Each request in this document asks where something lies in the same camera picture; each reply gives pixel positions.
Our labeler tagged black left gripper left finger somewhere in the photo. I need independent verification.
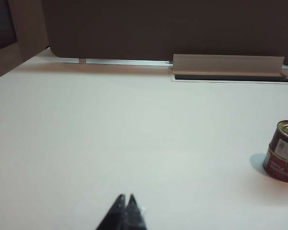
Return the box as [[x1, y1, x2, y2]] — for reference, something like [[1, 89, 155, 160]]
[[95, 193, 127, 230]]

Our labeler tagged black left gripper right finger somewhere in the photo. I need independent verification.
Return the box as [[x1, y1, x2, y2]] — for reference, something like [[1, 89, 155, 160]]
[[123, 193, 147, 230]]

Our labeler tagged tomato can with white label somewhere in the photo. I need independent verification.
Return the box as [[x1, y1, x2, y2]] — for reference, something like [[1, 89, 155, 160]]
[[268, 120, 288, 162]]

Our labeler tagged red tomato paste can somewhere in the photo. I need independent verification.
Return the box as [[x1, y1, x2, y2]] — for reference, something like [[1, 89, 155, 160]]
[[262, 146, 288, 184]]

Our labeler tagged grey desk divider panel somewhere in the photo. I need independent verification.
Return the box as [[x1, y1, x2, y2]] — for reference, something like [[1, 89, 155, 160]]
[[41, 0, 288, 66]]

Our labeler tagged long metal divider bracket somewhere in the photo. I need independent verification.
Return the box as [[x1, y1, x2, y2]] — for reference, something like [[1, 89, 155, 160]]
[[85, 58, 174, 67]]

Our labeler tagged short metal divider bracket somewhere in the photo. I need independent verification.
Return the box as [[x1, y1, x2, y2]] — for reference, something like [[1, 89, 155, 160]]
[[55, 58, 80, 64]]

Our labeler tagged aluminium cable flap lid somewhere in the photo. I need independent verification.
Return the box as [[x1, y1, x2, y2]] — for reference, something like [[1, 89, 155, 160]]
[[172, 53, 285, 78]]

